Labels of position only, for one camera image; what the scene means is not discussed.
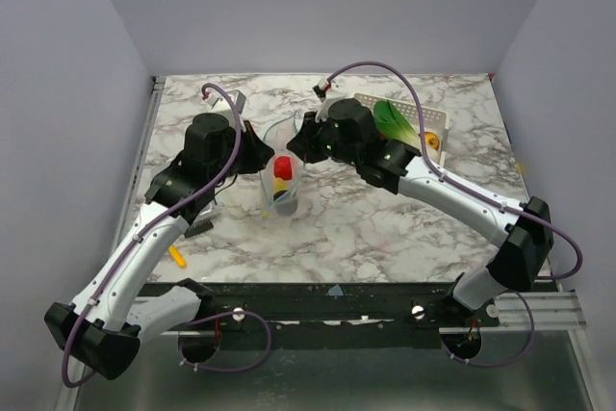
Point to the aluminium frame rail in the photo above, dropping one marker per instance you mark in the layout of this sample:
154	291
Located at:
136	171

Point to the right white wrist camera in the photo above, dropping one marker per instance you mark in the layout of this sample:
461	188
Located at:
328	97

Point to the red toy tomato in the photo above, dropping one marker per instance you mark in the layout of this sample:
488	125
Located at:
283	167

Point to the black comb-like part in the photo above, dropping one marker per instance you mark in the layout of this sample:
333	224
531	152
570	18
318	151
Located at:
198	228

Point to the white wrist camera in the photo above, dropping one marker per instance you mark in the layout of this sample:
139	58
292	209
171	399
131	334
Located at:
328	97
217	104

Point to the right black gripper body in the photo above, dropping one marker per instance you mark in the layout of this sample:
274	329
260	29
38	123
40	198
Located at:
310	137

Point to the green toy bok choy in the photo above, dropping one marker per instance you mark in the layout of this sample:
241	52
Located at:
392	124

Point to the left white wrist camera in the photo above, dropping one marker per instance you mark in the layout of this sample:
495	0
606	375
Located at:
217	104

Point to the yellow marker pen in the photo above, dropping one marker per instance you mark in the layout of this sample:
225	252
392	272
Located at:
177	257

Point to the clear zip top bag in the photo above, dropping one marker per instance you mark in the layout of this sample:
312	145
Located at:
277	136

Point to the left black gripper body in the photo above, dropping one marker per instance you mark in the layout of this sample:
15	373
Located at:
248	158

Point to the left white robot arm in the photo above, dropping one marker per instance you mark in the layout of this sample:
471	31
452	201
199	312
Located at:
103	327

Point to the orange yellow toy mango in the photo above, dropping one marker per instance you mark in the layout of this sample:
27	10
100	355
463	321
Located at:
432	140

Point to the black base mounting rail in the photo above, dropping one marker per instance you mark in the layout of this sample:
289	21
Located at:
334	315

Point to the yellow toy lemon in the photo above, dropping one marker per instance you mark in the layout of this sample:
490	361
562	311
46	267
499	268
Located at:
279	185

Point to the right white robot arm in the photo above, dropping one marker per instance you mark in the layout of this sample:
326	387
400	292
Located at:
344	131

